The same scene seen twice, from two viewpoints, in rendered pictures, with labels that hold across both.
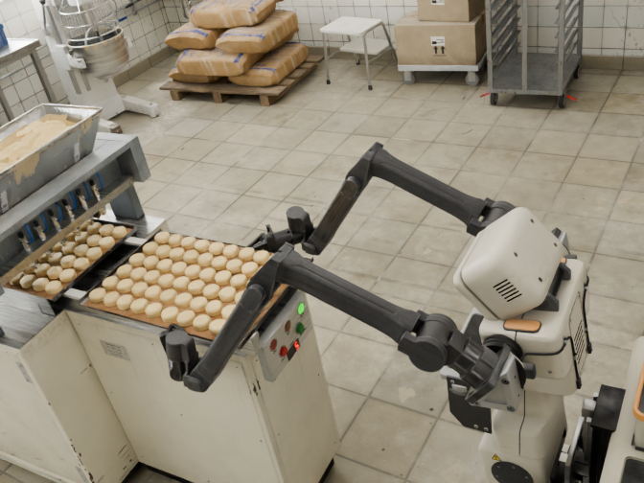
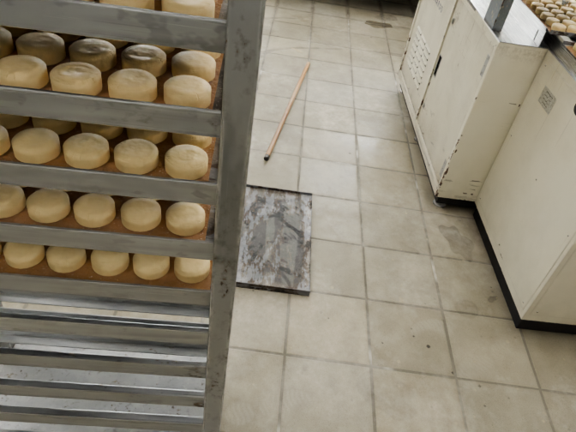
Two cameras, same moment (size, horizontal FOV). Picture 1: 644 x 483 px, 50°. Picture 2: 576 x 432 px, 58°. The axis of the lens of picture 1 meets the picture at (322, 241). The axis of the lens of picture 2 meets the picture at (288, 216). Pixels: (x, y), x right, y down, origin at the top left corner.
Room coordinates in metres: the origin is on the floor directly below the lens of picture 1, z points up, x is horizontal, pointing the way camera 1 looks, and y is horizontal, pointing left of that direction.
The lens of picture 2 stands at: (-0.13, -0.16, 1.51)
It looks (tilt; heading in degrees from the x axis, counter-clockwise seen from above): 41 degrees down; 50
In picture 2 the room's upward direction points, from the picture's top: 10 degrees clockwise
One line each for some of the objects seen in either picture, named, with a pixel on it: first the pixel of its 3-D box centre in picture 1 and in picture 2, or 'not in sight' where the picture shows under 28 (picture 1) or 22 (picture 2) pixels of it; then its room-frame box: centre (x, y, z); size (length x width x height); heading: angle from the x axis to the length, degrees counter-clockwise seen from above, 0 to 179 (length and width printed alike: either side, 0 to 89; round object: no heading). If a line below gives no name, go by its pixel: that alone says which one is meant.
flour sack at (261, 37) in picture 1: (259, 30); not in sight; (5.58, 0.15, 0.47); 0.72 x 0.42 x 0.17; 149
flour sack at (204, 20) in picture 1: (234, 10); not in sight; (5.74, 0.32, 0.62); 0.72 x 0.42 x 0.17; 60
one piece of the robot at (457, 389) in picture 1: (490, 359); not in sight; (1.20, -0.34, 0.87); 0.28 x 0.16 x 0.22; 145
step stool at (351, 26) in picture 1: (360, 49); not in sight; (5.37, -0.60, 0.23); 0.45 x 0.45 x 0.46; 45
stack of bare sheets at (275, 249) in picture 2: not in sight; (264, 233); (0.82, 1.13, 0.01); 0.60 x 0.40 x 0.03; 54
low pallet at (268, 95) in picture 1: (243, 77); not in sight; (5.75, 0.37, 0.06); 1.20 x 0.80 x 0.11; 56
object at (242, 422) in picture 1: (213, 383); (574, 191); (1.75, 0.46, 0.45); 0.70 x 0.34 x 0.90; 56
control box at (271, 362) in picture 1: (285, 335); not in sight; (1.54, 0.16, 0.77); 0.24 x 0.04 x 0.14; 146
